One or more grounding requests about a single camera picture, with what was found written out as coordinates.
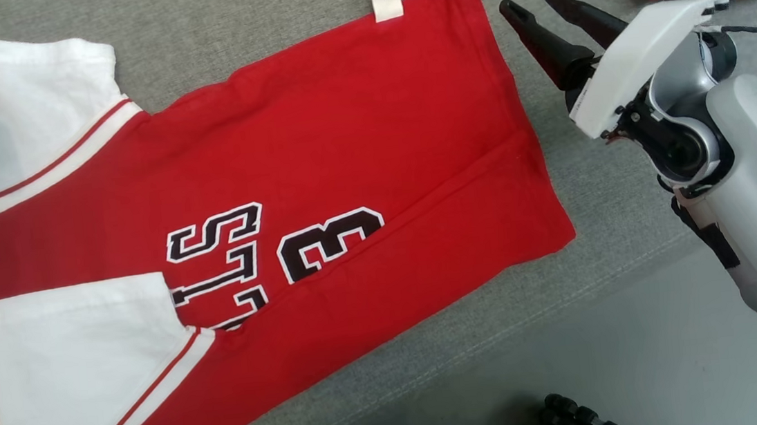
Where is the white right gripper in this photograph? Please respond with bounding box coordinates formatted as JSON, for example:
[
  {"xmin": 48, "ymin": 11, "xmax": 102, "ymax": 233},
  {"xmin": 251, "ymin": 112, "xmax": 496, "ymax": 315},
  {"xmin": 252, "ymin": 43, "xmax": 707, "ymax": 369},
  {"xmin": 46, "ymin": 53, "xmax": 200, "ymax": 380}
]
[{"xmin": 498, "ymin": 0, "xmax": 749, "ymax": 153}]

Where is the red white basketball jersey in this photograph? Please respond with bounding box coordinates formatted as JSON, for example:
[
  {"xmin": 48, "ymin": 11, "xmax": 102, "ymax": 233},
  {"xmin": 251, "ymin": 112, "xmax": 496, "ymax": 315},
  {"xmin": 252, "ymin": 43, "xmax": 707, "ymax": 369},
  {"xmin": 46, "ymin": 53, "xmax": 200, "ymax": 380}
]
[{"xmin": 0, "ymin": 0, "xmax": 595, "ymax": 425}]

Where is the grey fabric sofa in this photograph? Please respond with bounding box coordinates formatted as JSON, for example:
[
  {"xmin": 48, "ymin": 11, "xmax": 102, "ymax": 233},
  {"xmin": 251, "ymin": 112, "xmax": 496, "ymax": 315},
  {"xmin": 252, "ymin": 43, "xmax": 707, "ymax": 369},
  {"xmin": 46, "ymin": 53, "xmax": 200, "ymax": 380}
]
[{"xmin": 0, "ymin": 0, "xmax": 757, "ymax": 425}]

